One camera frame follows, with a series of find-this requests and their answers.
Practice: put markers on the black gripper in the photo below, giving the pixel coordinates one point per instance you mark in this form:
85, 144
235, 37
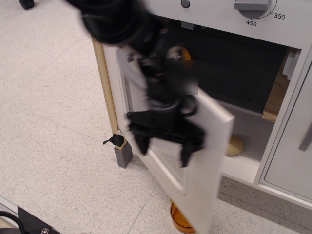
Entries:
168, 123

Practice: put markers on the white oven door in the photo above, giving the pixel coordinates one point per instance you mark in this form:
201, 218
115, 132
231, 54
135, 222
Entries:
194, 188

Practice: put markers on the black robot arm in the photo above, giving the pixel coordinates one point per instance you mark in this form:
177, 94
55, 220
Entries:
165, 72

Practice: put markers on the dark grey oven tray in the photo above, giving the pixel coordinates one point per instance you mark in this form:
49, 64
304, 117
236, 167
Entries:
231, 68

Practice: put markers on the grey cabinet foot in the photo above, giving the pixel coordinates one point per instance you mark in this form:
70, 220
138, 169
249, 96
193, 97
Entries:
124, 156

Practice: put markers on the black tape on leg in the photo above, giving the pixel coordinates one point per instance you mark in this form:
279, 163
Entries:
116, 140

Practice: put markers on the beige toy potato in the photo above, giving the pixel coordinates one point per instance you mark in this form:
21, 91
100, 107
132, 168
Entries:
235, 145

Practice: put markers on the orange transparent toy pot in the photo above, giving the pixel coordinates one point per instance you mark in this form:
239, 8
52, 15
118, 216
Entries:
179, 220

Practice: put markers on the yellow toy corn piece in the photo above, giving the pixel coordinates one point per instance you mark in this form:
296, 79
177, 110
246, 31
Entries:
185, 54

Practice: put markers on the white right cabinet door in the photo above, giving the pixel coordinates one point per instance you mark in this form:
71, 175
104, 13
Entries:
289, 169

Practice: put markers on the white toy kitchen cabinet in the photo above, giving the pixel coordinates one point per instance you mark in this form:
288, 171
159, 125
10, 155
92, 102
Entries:
286, 22

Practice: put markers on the grey round button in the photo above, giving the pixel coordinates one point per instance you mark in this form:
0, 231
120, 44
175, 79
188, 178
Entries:
185, 3

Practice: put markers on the black mounting plate with screw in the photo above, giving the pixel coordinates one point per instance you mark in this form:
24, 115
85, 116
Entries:
34, 225

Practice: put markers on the grey temperature knob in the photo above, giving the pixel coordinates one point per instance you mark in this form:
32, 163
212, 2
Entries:
252, 5

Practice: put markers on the black caster wheel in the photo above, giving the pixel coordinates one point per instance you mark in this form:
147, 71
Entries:
27, 4

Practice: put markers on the grey right door handle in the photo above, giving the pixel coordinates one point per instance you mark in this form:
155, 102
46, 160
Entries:
306, 139

